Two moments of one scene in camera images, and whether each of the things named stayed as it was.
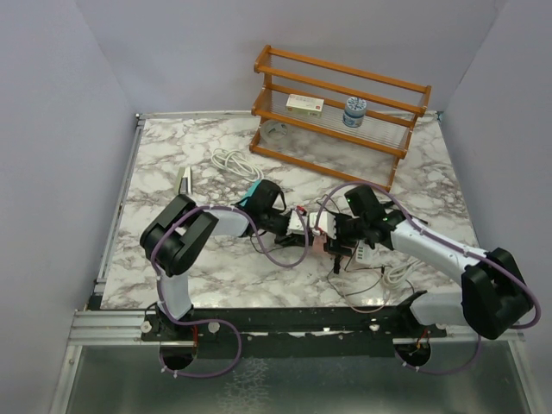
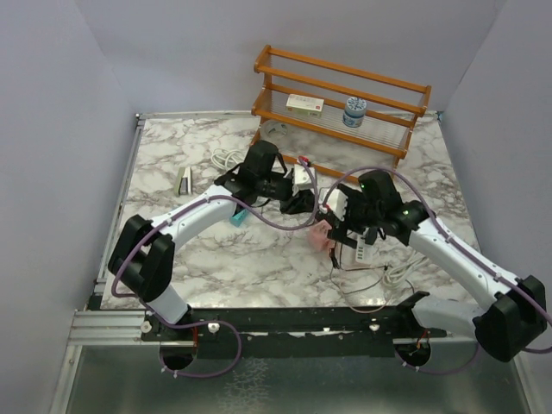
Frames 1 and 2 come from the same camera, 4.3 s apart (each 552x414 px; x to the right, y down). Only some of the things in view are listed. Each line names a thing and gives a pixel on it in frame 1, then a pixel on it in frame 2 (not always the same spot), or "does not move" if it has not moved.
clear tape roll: (275, 130) does not move
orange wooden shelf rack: (335, 118) does not move
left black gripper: (285, 239) -> (298, 203)
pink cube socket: (318, 241) does not move
